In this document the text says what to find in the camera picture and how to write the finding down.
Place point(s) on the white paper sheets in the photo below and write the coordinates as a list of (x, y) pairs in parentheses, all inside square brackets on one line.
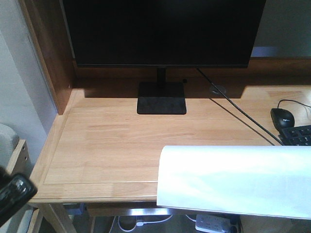
[(250, 180)]

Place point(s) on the black orange stapler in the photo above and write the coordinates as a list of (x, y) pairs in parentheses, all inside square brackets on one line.
[(15, 191)]

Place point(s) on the black monitor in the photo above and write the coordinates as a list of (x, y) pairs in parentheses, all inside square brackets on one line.
[(163, 34)]

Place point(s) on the white power strip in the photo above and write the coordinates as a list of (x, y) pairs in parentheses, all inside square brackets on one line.
[(214, 224)]

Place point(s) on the black computer mouse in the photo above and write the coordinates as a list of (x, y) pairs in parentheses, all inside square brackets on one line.
[(282, 118)]

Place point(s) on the black keyboard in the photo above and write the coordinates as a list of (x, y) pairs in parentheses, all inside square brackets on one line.
[(296, 136)]

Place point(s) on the wooden chair grey cushion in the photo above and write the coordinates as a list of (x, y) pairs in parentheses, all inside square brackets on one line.
[(14, 151)]

